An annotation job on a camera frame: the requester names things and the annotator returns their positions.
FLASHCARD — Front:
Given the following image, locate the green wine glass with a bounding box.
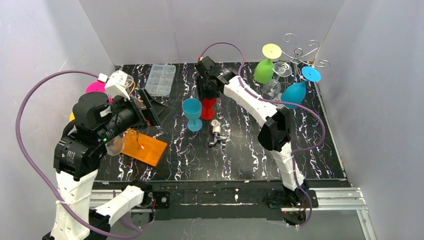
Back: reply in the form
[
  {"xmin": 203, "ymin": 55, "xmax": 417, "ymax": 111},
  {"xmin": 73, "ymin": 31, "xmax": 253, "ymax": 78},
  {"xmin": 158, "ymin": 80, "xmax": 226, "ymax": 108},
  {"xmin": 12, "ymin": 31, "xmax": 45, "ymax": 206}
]
[{"xmin": 253, "ymin": 43, "xmax": 282, "ymax": 84}]

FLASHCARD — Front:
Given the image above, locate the light blue wine glass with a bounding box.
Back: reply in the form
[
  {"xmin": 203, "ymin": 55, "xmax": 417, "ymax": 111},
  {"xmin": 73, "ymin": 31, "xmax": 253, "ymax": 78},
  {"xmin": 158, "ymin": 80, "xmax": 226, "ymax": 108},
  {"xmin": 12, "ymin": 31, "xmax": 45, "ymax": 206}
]
[{"xmin": 182, "ymin": 98, "xmax": 203, "ymax": 132}]

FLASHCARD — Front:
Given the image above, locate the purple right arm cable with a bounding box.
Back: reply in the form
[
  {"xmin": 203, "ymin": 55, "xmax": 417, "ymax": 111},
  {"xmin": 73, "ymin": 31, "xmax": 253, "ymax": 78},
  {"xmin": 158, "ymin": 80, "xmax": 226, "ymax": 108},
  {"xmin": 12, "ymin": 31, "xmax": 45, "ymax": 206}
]
[{"xmin": 198, "ymin": 41, "xmax": 327, "ymax": 228}]

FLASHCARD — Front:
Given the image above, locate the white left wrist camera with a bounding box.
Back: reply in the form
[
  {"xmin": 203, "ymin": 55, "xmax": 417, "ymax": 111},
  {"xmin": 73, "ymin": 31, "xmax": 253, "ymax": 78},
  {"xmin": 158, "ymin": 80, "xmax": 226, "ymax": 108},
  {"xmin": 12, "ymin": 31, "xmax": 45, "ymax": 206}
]
[{"xmin": 97, "ymin": 70, "xmax": 129, "ymax": 99}]

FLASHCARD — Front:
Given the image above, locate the clear wine glass gold rack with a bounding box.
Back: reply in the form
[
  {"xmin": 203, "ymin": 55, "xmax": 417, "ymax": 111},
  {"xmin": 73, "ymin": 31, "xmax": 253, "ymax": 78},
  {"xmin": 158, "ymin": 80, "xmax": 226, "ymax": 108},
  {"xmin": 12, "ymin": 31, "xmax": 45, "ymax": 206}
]
[{"xmin": 123, "ymin": 75, "xmax": 146, "ymax": 110}]

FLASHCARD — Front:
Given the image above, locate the orange wooden rack base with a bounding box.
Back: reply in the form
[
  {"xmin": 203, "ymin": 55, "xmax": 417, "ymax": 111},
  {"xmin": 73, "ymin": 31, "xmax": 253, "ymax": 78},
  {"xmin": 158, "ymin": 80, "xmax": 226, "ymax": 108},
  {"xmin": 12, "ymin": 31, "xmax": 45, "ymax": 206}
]
[{"xmin": 122, "ymin": 133, "xmax": 168, "ymax": 167}]

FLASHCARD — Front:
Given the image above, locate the pink wine glass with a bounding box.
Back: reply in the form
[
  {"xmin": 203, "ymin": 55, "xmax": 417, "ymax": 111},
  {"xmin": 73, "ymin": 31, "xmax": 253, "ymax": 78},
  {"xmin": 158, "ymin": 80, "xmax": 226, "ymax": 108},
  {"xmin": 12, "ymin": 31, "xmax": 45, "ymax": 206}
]
[{"xmin": 85, "ymin": 81, "xmax": 106, "ymax": 94}]

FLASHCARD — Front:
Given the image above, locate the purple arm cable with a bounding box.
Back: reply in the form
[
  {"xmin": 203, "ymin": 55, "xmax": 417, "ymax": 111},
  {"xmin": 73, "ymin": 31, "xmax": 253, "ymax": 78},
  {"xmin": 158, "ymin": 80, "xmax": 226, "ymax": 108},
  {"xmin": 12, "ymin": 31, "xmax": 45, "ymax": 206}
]
[
  {"xmin": 14, "ymin": 69, "xmax": 143, "ymax": 240},
  {"xmin": 198, "ymin": 41, "xmax": 327, "ymax": 228}
]

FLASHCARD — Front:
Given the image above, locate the red wine glass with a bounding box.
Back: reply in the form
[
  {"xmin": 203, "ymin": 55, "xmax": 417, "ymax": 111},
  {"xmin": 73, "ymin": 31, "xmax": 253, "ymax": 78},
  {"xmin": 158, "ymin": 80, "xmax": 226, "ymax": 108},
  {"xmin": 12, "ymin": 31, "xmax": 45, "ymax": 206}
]
[{"xmin": 200, "ymin": 98, "xmax": 217, "ymax": 120}]

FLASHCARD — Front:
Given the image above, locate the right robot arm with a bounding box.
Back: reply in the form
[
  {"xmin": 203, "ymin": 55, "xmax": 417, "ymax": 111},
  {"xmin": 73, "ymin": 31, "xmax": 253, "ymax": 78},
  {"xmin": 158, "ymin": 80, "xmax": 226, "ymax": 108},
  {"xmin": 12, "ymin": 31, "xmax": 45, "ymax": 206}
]
[{"xmin": 194, "ymin": 56, "xmax": 305, "ymax": 206}]

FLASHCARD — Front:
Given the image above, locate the clear plastic screw box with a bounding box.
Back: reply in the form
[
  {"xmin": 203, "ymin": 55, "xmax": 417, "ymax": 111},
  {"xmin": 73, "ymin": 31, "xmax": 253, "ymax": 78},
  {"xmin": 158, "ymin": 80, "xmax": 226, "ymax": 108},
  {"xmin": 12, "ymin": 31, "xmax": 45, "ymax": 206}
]
[{"xmin": 144, "ymin": 64, "xmax": 176, "ymax": 98}]

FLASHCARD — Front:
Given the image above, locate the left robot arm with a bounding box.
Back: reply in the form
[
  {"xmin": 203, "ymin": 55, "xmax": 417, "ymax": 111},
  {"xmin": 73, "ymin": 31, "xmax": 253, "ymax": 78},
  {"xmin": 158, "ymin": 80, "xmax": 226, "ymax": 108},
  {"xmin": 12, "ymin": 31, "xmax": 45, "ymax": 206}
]
[{"xmin": 44, "ymin": 89, "xmax": 172, "ymax": 240}]

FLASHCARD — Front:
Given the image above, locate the orange yellow wine glass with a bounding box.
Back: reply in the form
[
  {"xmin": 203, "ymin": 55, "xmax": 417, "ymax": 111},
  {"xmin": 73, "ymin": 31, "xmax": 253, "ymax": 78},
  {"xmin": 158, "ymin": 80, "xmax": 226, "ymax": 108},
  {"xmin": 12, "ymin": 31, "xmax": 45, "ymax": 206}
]
[{"xmin": 69, "ymin": 112, "xmax": 75, "ymax": 122}]

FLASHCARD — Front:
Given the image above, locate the blue wine glass silver rack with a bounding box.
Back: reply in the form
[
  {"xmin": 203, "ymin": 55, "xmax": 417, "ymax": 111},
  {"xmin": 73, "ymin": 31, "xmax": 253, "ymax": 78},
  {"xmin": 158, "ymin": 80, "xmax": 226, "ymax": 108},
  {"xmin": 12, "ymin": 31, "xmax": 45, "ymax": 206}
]
[{"xmin": 280, "ymin": 66, "xmax": 322, "ymax": 105}]

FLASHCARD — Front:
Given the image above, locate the silver wire glass rack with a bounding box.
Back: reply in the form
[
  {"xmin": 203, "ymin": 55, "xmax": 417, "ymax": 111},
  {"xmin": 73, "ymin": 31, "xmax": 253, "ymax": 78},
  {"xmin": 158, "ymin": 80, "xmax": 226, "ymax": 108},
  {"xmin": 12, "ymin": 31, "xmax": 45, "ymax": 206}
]
[{"xmin": 281, "ymin": 33, "xmax": 331, "ymax": 76}]

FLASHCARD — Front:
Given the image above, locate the gold wire glass rack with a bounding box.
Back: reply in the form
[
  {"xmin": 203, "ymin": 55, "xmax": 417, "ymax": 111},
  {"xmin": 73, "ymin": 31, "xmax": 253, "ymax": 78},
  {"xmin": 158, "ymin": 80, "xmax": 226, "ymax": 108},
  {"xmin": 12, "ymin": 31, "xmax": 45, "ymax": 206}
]
[{"xmin": 125, "ymin": 78, "xmax": 145, "ymax": 150}]

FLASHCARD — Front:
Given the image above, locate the aluminium front rail frame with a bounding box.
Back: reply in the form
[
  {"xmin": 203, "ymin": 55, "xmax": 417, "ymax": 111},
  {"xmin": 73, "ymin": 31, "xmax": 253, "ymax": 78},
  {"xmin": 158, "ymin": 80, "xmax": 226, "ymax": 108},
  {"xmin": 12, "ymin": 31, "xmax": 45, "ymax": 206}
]
[{"xmin": 89, "ymin": 180, "xmax": 379, "ymax": 240}]

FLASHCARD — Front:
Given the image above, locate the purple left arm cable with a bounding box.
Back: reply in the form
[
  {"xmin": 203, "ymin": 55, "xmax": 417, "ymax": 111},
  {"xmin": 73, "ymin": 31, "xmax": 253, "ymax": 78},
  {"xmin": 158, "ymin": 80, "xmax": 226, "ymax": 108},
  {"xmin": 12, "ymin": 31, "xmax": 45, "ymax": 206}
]
[{"xmin": 14, "ymin": 69, "xmax": 143, "ymax": 240}]

